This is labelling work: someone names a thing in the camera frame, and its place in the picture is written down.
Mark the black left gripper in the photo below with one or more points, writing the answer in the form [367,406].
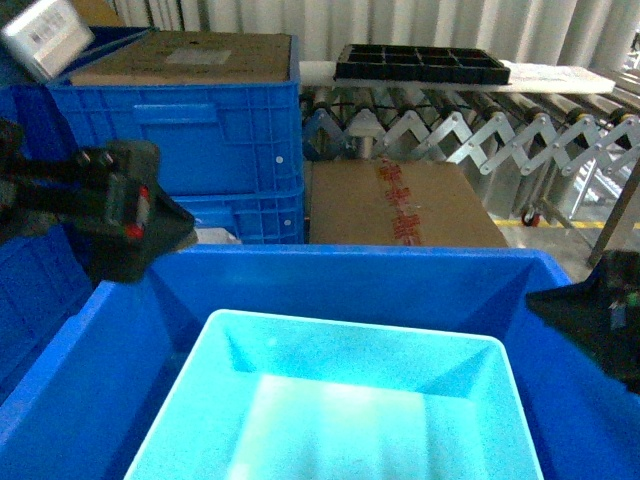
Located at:
[109,195]

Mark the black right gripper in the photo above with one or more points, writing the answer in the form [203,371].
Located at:
[599,315]

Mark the teal plastic tray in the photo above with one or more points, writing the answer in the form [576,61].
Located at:
[265,396]

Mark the blue crate far left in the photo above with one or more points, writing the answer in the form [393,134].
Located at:
[42,283]

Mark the blue crate with cardboard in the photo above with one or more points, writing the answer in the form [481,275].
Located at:
[213,139]

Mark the brown cardboard sheet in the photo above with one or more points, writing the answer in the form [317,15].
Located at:
[192,58]

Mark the expandable roller conveyor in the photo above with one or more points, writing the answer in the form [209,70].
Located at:
[532,157]

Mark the lower blue crate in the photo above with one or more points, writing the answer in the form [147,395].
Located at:
[261,218]

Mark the white label card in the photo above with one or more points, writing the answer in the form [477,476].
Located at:
[46,37]

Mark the large blue open crate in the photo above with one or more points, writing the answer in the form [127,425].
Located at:
[79,411]

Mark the brown cardboard box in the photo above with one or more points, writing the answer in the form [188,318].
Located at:
[393,203]

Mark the black compartment tray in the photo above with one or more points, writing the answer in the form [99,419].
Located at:
[426,64]

